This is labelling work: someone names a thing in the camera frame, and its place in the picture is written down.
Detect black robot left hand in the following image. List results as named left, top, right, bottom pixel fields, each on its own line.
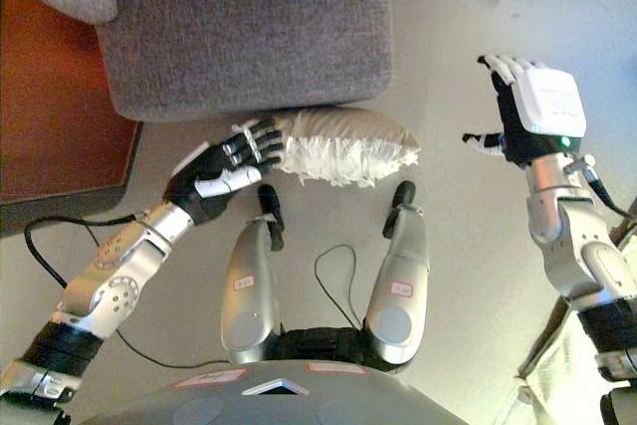
left=166, top=115, right=286, bottom=227

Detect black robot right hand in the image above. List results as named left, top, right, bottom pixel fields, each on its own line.
left=462, top=54, right=587, bottom=167

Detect white fringed throw pillow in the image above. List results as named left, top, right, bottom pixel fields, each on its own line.
left=266, top=106, right=423, bottom=190

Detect black robot left foot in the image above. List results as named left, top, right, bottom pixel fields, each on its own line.
left=257, top=183, right=286, bottom=252

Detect black robot foot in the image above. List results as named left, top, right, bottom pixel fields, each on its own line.
left=257, top=183, right=286, bottom=252
left=381, top=180, right=417, bottom=240

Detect silver robot left leg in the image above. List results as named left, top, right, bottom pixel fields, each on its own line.
left=220, top=218, right=283, bottom=366

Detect grey fabric armchair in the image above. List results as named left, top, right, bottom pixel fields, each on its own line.
left=0, top=0, right=409, bottom=123

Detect black robot right foot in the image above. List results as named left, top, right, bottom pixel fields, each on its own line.
left=381, top=180, right=417, bottom=240

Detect brown wooden cabinet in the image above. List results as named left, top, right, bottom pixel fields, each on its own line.
left=0, top=0, right=145, bottom=207

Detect silver robot legs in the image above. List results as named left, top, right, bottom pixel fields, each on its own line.
left=116, top=244, right=367, bottom=369

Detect grey robot torso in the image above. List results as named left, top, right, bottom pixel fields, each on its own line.
left=59, top=325, right=469, bottom=425

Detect white bed with sheets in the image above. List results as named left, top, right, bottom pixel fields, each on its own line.
left=515, top=195, right=637, bottom=425

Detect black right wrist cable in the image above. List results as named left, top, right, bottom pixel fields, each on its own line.
left=581, top=165, right=637, bottom=220

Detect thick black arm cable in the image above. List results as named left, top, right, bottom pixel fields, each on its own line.
left=24, top=212, right=150, bottom=292

